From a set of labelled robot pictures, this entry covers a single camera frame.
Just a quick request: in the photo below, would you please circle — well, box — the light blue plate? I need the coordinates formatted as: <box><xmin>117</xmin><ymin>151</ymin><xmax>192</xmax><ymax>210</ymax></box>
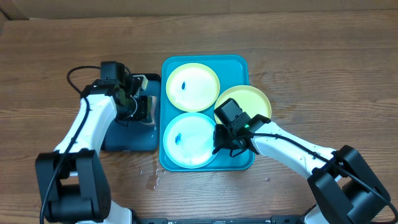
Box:
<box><xmin>162</xmin><ymin>113</ymin><xmax>215</xmax><ymax>169</ymax></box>

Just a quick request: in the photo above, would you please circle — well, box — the brown sponge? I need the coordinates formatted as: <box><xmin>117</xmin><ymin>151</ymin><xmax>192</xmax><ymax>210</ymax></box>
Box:
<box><xmin>146</xmin><ymin>96</ymin><xmax>157</xmax><ymax>124</ymax></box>

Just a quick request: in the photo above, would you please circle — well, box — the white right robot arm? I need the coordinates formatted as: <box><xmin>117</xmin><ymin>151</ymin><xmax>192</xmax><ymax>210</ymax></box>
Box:
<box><xmin>215</xmin><ymin>111</ymin><xmax>391</xmax><ymax>223</ymax></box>

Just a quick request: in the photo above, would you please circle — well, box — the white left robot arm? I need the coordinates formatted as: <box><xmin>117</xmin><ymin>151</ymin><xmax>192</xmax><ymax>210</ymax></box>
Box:
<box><xmin>35</xmin><ymin>61</ymin><xmax>161</xmax><ymax>223</ymax></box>

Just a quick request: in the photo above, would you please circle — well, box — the black tray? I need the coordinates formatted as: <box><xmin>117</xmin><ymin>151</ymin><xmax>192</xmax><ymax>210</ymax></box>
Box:
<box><xmin>101</xmin><ymin>73</ymin><xmax>161</xmax><ymax>152</ymax></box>

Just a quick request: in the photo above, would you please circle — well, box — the blue plastic tray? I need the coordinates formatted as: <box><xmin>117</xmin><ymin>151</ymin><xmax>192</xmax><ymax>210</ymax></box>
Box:
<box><xmin>159</xmin><ymin>55</ymin><xmax>255</xmax><ymax>172</ymax></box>

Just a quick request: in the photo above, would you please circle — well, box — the yellow plate right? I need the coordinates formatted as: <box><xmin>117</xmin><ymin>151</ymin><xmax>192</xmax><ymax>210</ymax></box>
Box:
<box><xmin>215</xmin><ymin>85</ymin><xmax>272</xmax><ymax>118</ymax></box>

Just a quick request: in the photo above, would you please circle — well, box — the yellow plate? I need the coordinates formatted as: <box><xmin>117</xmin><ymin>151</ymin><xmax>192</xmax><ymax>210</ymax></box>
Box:
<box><xmin>215</xmin><ymin>85</ymin><xmax>272</xmax><ymax>118</ymax></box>
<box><xmin>166</xmin><ymin>63</ymin><xmax>220</xmax><ymax>112</ymax></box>

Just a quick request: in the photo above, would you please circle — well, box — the yellow plate far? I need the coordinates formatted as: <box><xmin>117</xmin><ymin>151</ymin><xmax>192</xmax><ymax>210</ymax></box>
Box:
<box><xmin>166</xmin><ymin>63</ymin><xmax>220</xmax><ymax>112</ymax></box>

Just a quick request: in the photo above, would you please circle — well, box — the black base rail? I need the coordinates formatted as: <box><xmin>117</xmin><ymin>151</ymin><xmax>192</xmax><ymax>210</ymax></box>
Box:
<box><xmin>132</xmin><ymin>215</ymin><xmax>304</xmax><ymax>224</ymax></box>

